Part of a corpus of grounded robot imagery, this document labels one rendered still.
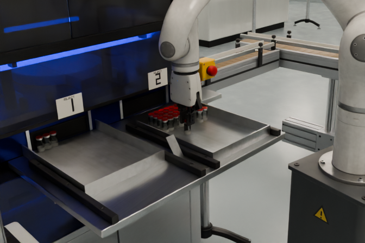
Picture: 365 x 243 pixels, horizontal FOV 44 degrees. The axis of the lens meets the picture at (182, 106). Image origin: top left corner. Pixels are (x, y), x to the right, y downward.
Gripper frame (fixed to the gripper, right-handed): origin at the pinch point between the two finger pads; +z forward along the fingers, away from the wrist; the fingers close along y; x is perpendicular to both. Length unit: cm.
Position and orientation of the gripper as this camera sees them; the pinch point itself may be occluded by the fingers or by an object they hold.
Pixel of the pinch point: (187, 117)
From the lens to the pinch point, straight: 141.5
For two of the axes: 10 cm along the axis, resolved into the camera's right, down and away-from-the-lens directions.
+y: 6.9, 2.3, -6.9
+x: 7.3, -2.7, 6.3
